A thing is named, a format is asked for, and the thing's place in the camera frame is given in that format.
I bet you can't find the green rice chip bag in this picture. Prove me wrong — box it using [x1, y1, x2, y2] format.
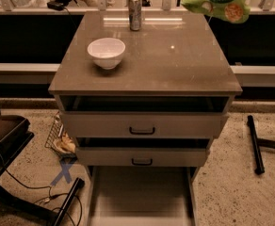
[181, 0, 251, 24]

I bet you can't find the grey drawer cabinet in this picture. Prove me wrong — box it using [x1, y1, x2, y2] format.
[49, 10, 241, 226]

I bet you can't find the top drawer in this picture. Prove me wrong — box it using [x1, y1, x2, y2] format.
[61, 96, 228, 138]

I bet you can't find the drawer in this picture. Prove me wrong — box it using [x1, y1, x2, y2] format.
[76, 138, 210, 167]
[87, 167, 198, 226]
[61, 96, 228, 138]

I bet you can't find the middle drawer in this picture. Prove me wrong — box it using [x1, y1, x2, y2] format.
[76, 138, 210, 167]

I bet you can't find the bottom drawer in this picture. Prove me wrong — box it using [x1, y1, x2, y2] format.
[87, 167, 198, 226]

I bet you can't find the white ceramic bowl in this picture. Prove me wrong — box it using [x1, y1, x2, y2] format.
[87, 38, 126, 70]

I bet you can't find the blue tape cross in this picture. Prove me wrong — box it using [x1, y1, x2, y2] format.
[51, 158, 76, 186]

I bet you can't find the silver drink can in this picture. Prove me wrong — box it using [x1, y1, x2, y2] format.
[127, 0, 142, 31]

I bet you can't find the black stand leg right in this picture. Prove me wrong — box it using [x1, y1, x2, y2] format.
[247, 115, 275, 175]

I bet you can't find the black power adapter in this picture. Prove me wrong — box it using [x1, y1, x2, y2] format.
[47, 1, 64, 11]

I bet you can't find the wire basket with items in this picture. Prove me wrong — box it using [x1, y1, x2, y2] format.
[45, 113, 76, 158]

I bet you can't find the black floor cable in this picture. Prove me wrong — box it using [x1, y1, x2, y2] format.
[0, 160, 83, 226]

